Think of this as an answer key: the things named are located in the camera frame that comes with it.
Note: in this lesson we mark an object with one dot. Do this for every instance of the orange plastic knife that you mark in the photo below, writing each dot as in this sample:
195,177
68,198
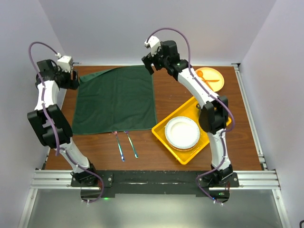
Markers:
206,81

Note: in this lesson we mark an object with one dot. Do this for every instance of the white ceramic plate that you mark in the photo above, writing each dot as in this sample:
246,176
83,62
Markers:
182,132

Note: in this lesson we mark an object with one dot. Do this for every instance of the aluminium front frame rail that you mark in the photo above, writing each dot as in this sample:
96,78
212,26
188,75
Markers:
248,180

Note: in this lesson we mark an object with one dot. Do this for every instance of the aluminium frame rail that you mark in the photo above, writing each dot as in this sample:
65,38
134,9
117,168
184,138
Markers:
250,118
248,180

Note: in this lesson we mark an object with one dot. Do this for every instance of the yellow plastic tray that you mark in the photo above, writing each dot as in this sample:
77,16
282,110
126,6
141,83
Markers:
188,109

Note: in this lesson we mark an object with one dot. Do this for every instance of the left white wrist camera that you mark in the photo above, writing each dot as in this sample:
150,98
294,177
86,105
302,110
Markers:
64,62

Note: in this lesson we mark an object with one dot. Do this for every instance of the dark green cloth napkin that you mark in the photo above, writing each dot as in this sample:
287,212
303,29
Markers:
119,99

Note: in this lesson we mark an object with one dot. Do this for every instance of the iridescent metal spoon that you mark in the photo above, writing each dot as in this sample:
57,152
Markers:
119,145

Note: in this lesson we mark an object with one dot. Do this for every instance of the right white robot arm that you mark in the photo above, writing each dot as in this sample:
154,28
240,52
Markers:
214,111

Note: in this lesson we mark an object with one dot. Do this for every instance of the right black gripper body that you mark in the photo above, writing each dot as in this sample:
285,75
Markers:
158,61

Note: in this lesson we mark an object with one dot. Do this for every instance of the orange round plate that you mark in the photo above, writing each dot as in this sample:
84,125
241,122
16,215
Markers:
212,74

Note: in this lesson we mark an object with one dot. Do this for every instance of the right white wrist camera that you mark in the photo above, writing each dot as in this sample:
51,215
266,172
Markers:
153,43

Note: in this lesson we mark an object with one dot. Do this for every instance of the iridescent metal fork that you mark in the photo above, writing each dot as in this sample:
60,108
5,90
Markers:
132,145

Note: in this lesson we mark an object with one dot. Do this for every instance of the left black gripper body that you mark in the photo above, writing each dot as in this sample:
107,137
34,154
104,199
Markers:
65,79

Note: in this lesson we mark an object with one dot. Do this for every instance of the orange plastic spoon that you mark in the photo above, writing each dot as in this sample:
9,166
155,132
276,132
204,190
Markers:
200,74

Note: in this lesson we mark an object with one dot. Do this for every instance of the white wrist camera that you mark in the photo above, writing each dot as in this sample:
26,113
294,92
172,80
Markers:
153,43
64,62

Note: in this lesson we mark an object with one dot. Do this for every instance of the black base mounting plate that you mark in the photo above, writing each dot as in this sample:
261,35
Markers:
109,183

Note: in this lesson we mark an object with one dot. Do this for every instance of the aluminium right frame rail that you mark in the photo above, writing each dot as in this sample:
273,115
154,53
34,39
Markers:
250,118

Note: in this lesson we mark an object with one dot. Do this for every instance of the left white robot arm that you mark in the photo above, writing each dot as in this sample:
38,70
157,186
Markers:
49,123

